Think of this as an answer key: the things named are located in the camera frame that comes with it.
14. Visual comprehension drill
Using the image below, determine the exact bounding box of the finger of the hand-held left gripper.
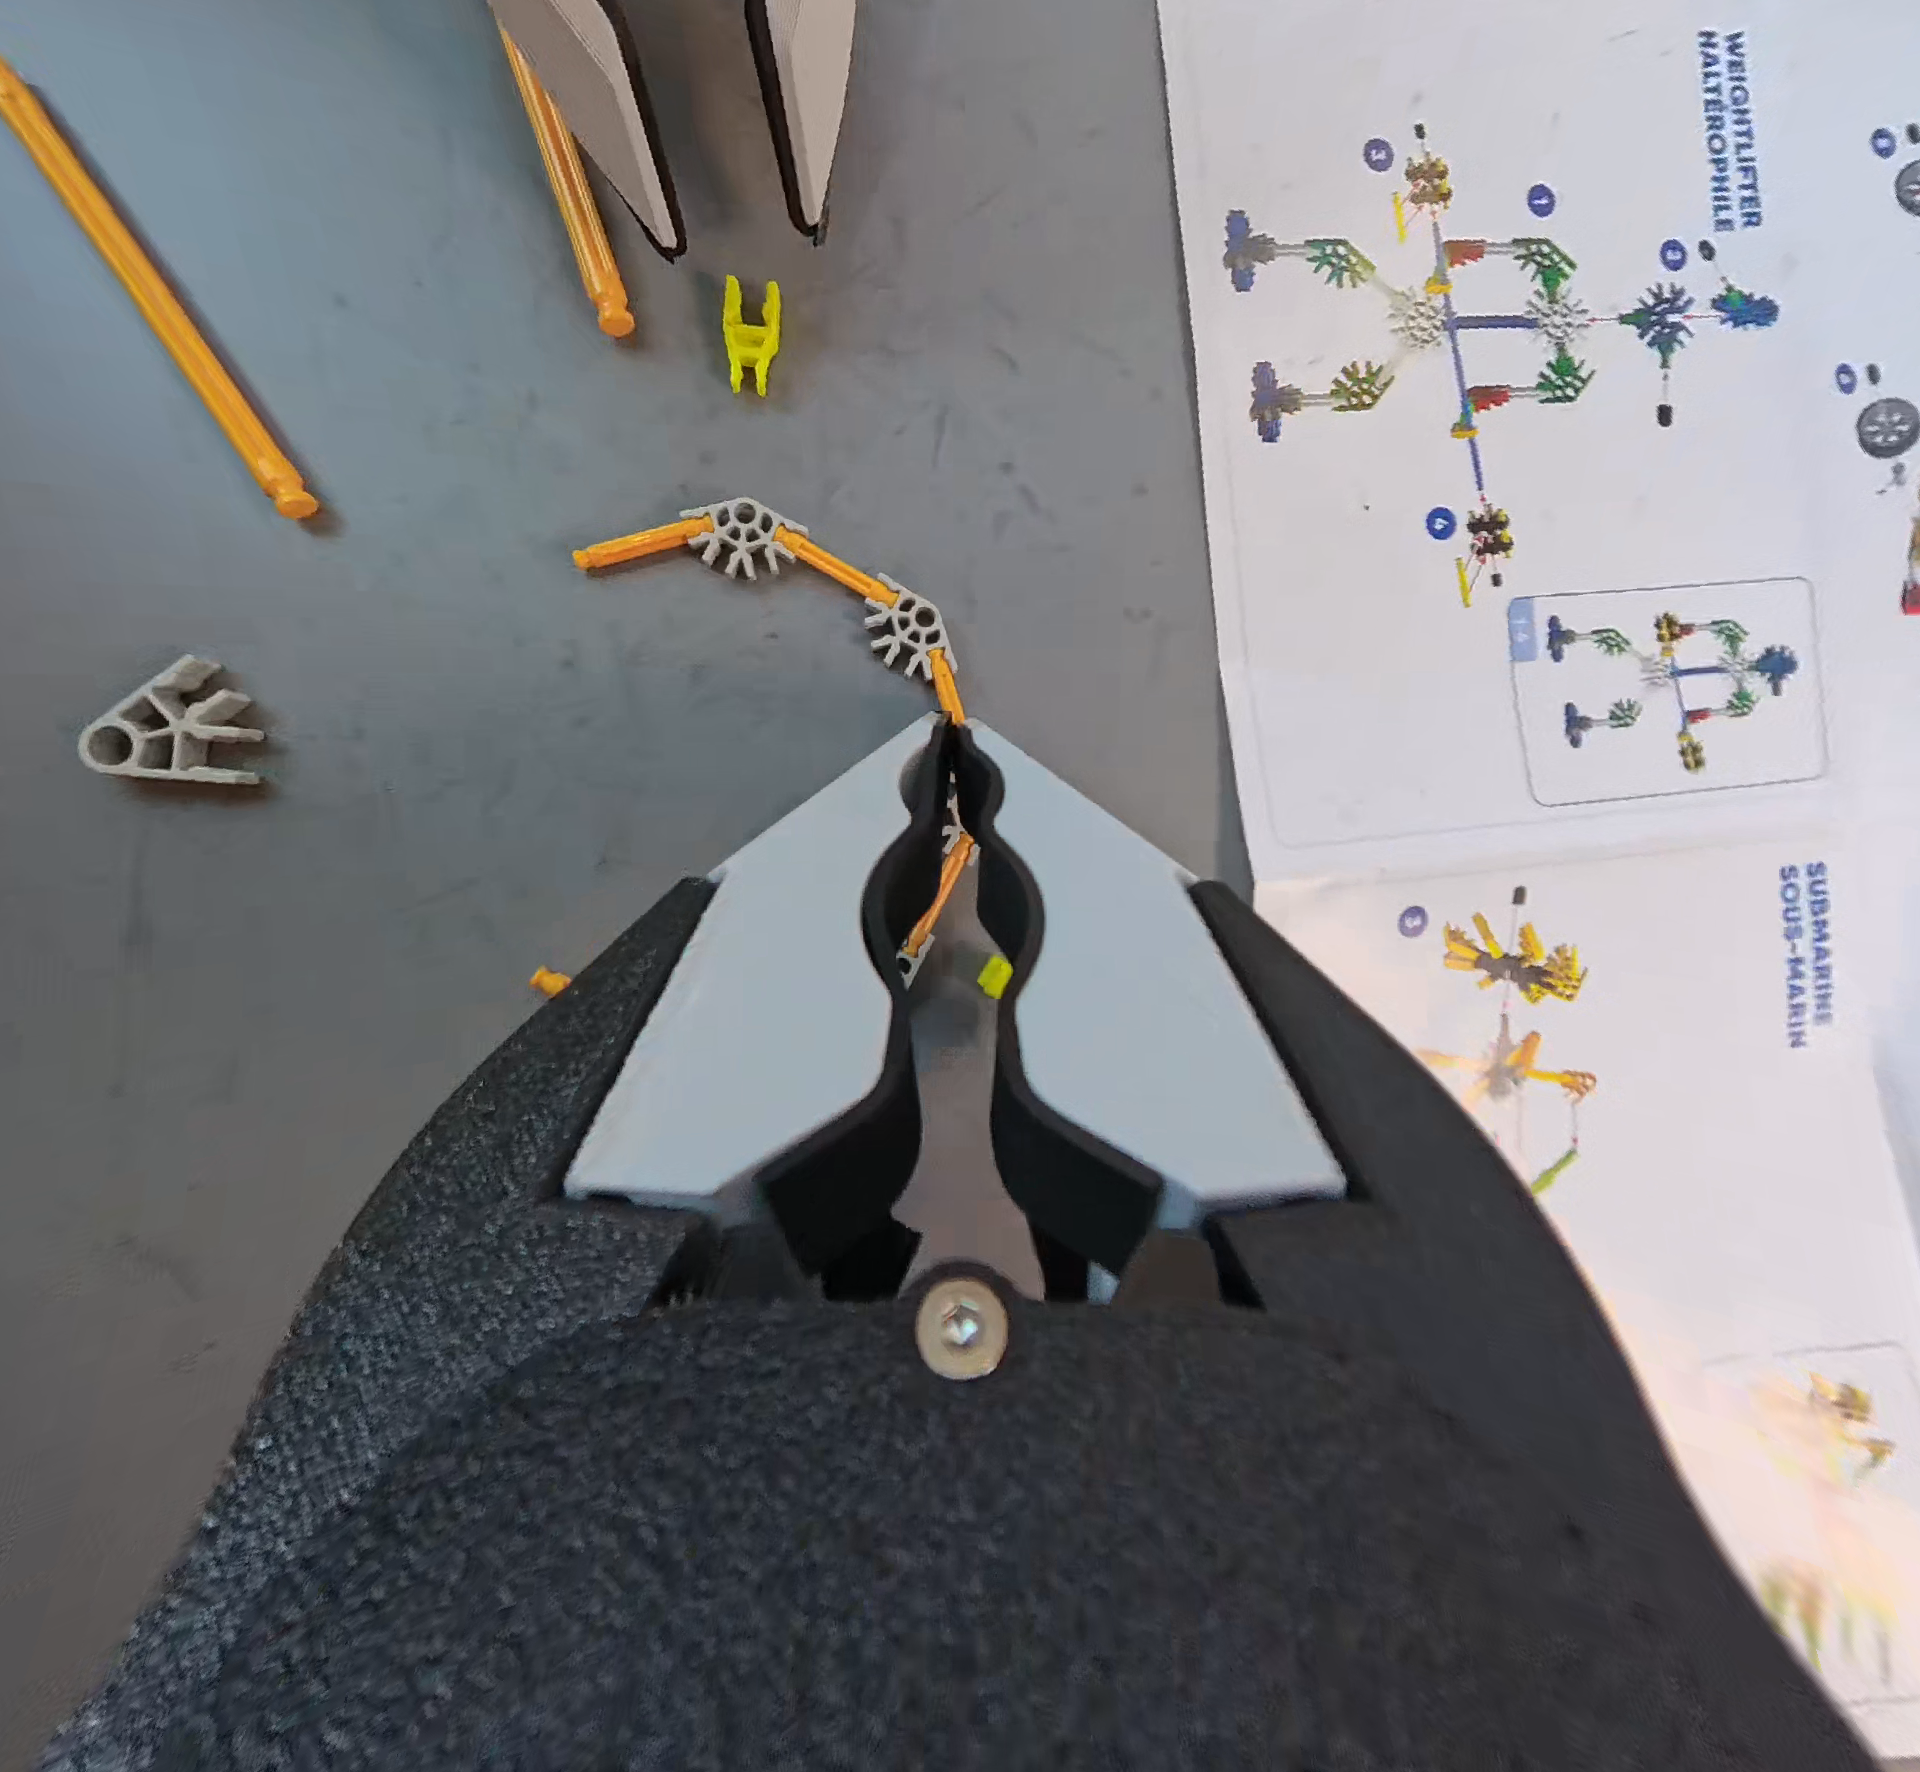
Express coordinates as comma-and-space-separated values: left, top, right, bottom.
730, 0, 876, 247
392, 0, 689, 261

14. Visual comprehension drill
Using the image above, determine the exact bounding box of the long yellow rod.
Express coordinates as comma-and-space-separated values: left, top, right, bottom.
0, 54, 320, 521
499, 25, 636, 338

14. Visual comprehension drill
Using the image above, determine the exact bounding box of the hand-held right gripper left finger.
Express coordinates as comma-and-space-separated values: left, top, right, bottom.
563, 714, 961, 1301

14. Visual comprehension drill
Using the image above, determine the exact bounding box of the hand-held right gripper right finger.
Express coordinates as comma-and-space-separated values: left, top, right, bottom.
955, 721, 1349, 1305

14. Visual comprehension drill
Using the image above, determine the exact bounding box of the white building instruction sheet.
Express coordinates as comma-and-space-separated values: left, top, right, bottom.
1148, 0, 1920, 1729

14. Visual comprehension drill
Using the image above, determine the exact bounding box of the grey wedge connector piece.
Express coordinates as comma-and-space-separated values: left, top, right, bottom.
79, 653, 270, 787

